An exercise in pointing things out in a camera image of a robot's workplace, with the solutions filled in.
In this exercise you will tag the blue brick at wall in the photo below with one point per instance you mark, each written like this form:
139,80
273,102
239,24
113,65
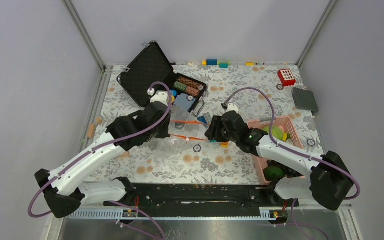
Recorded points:
211,62

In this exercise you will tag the teal brick at wall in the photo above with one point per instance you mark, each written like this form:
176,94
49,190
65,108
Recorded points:
224,65

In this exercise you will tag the poker chip near baseplate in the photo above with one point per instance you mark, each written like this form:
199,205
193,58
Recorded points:
280,87

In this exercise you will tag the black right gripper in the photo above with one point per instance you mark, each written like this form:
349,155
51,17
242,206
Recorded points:
213,132

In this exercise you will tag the poker chip right edge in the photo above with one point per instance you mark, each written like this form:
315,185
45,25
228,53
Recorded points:
311,142

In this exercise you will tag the blue playing card deck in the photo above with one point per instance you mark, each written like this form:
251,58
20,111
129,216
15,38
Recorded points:
185,101

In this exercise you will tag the grey studded baseplate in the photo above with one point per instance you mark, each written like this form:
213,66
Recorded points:
304,100

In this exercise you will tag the dark green toy avocado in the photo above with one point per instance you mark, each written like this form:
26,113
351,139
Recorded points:
273,172

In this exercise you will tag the yellow toy brick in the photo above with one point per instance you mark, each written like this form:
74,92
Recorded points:
224,144

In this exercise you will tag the clear zip bag orange zipper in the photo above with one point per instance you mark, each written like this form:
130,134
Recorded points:
185,131

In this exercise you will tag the red toy block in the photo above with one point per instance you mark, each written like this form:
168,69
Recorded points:
286,77

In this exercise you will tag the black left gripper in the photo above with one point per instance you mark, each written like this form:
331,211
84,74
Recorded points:
166,132

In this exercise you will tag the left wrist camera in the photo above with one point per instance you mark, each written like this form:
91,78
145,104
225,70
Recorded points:
162,96

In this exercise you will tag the grey toy brick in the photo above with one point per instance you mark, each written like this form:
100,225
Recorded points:
208,117

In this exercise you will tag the black poker chip case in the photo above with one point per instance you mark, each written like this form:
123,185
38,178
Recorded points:
152,65

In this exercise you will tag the floral tablecloth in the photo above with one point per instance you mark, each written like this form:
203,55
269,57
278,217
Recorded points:
252,89

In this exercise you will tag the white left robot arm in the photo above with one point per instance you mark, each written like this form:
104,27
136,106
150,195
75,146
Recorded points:
65,189

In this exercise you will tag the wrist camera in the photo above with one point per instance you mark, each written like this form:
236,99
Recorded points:
162,96
230,107

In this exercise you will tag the green toy cabbage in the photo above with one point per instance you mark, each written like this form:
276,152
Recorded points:
279,134

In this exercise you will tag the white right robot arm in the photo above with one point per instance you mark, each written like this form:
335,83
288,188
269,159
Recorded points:
324,178

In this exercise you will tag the pink plastic basket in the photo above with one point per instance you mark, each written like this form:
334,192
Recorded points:
273,149

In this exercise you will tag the blue toy brick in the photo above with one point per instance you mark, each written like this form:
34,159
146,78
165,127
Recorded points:
202,120

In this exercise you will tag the wooden block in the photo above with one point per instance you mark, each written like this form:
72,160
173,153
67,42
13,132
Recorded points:
91,130

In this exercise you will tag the blue poker chip on table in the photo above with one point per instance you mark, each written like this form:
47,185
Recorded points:
197,148

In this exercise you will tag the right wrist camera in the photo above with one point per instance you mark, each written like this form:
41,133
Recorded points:
230,107

